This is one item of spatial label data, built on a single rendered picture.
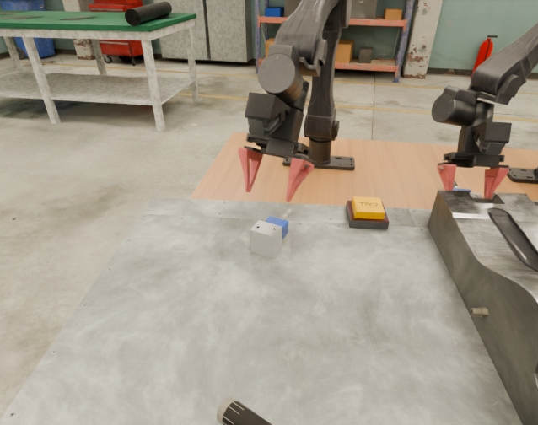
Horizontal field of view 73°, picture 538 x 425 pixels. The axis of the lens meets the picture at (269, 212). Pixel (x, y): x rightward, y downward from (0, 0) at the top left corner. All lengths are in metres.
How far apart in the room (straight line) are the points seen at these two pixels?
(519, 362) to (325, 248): 0.35
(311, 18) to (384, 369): 0.56
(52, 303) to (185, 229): 1.25
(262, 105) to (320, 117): 0.41
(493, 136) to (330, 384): 0.53
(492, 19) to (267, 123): 5.75
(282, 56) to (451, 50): 5.64
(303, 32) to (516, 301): 0.50
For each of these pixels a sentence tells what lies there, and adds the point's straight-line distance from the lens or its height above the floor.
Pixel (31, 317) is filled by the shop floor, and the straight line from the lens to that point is 1.94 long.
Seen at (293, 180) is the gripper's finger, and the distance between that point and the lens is 0.60.
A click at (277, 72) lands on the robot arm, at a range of 0.56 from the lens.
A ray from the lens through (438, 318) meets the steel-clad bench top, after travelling 0.64.
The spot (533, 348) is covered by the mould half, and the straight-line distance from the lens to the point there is 0.54.
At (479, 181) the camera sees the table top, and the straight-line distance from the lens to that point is 1.09.
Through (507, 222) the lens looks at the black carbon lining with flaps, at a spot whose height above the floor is 0.88.
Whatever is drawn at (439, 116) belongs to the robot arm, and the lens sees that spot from 0.84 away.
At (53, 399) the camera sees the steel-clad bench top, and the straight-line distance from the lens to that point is 0.58.
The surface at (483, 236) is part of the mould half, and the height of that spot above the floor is 0.88.
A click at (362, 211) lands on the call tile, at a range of 0.77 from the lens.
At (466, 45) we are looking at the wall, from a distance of 6.19.
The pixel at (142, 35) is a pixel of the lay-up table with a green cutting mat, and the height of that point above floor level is 0.83.
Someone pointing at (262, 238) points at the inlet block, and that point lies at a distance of 0.66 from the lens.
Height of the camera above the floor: 1.25
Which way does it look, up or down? 33 degrees down
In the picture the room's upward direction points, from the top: straight up
